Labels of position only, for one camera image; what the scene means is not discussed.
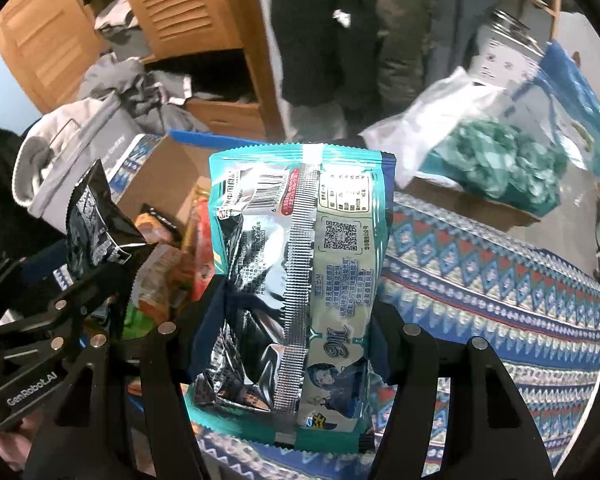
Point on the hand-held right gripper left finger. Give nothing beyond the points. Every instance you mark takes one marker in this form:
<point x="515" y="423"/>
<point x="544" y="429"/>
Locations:
<point x="145" y="385"/>

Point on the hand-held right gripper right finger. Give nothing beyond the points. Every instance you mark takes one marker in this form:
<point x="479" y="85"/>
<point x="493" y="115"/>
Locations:
<point x="430" y="375"/>

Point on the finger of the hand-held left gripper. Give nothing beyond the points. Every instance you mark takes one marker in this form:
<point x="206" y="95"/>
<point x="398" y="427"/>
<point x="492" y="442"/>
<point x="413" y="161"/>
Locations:
<point x="45" y="349"/>
<point x="80" y="296"/>

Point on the green snack packet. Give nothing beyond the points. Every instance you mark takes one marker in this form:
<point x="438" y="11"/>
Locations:
<point x="140" y="321"/>

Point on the glossy black snack packet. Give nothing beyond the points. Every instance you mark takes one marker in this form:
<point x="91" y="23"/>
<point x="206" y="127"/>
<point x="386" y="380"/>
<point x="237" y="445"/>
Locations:
<point x="95" y="220"/>

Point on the teal snack packet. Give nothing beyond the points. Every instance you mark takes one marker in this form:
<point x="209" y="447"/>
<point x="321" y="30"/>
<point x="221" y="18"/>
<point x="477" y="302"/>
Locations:
<point x="330" y="260"/>

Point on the blue cardboard box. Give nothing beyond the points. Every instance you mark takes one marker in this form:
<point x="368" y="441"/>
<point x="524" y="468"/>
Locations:
<point x="175" y="175"/>

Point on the patterned blue blanket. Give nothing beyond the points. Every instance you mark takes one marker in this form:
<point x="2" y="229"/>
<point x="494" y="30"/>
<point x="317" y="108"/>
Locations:
<point x="480" y="285"/>

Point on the black packet with yellow print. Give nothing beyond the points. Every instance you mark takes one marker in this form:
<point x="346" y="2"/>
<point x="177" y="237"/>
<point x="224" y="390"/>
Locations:
<point x="157" y="225"/>

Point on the dark clothing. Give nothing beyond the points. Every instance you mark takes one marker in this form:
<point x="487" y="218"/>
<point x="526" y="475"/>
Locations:
<point x="10" y="195"/>

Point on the orange snack packet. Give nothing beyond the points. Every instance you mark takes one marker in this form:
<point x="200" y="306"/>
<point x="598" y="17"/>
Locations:
<point x="202" y="252"/>

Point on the white grey hoodie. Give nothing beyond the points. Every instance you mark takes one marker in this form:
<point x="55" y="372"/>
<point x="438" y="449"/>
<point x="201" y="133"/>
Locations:
<point x="40" y="145"/>

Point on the brown cardboard box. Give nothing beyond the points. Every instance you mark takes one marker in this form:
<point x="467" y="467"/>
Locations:
<point x="455" y="205"/>

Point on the teal checked cloth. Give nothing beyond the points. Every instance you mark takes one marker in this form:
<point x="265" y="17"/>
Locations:
<point x="495" y="160"/>

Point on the clear plastic bag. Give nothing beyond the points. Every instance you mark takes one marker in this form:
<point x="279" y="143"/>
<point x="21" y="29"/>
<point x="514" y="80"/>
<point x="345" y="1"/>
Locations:
<point x="415" y="120"/>

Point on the blue plastic bag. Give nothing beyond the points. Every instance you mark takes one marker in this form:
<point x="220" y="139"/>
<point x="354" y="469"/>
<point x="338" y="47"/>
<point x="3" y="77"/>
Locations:
<point x="575" y="105"/>

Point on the wooden louvred wardrobe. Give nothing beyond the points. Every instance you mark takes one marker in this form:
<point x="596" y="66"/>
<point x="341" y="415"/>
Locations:
<point x="180" y="5"/>

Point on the white cylindrical appliance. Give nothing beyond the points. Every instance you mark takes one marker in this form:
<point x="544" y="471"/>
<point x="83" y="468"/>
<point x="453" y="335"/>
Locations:
<point x="505" y="55"/>

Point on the white shirt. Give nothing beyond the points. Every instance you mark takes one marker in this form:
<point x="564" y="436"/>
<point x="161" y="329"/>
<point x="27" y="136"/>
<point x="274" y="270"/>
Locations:
<point x="267" y="20"/>

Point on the olive coat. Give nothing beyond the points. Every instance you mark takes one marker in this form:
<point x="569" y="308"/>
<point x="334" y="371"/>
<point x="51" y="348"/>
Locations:
<point x="410" y="35"/>

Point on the black coat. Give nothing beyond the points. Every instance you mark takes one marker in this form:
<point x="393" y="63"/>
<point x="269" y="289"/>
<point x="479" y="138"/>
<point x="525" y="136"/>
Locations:
<point x="325" y="35"/>

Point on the blue-grey coat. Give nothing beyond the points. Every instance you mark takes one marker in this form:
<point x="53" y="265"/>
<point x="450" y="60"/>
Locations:
<point x="470" y="0"/>

